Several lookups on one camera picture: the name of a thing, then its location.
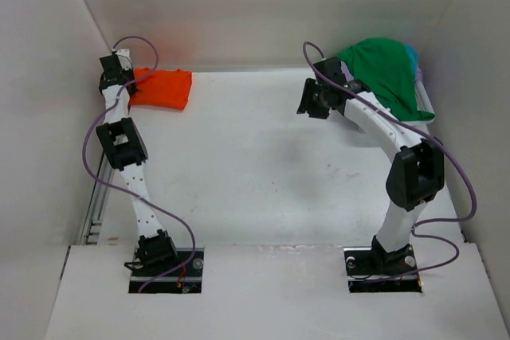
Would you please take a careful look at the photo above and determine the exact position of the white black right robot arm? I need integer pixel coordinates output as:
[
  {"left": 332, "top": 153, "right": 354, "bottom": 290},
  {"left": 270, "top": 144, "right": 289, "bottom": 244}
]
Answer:
[{"left": 297, "top": 58, "right": 445, "bottom": 277}]

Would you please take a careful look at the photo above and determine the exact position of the teal t shirt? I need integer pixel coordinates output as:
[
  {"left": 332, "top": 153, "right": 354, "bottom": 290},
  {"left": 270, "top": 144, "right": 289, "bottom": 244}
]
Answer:
[{"left": 405, "top": 45, "right": 419, "bottom": 76}]

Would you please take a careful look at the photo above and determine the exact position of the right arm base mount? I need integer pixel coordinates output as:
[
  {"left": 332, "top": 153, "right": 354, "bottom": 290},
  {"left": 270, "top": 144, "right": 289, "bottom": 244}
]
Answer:
[{"left": 343, "top": 245, "right": 422, "bottom": 293}]

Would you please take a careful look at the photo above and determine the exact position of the lilac t shirt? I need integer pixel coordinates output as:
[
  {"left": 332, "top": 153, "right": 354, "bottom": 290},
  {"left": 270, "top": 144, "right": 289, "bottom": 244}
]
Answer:
[{"left": 340, "top": 61, "right": 423, "bottom": 82}]

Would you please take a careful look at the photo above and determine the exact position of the green t shirt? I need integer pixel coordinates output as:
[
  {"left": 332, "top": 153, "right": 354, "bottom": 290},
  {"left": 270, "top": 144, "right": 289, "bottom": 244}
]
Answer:
[{"left": 337, "top": 37, "right": 433, "bottom": 122}]

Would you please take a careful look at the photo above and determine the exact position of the orange t shirt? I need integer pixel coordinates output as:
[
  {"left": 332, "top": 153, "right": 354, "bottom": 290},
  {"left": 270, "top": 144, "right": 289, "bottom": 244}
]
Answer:
[{"left": 129, "top": 68, "right": 193, "bottom": 111}]

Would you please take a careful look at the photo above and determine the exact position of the white plastic basket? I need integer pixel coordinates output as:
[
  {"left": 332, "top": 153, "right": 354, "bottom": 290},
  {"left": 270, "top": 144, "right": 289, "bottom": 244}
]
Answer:
[{"left": 414, "top": 80, "right": 435, "bottom": 125}]

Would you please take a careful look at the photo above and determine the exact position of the aluminium frame rail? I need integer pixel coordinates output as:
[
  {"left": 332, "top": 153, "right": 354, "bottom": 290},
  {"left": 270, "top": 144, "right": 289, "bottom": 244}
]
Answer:
[{"left": 79, "top": 154, "right": 113, "bottom": 245}]

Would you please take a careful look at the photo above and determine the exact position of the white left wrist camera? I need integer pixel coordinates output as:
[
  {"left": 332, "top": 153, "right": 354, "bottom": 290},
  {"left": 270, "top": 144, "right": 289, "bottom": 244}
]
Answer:
[{"left": 112, "top": 49, "right": 131, "bottom": 59}]

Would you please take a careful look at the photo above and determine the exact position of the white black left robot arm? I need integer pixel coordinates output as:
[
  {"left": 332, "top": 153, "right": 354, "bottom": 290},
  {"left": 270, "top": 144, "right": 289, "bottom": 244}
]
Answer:
[{"left": 96, "top": 49, "right": 179, "bottom": 276}]

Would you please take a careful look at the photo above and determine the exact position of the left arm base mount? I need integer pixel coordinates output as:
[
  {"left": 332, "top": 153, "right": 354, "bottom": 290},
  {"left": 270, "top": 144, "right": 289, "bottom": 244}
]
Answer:
[{"left": 124, "top": 248, "right": 205, "bottom": 295}]

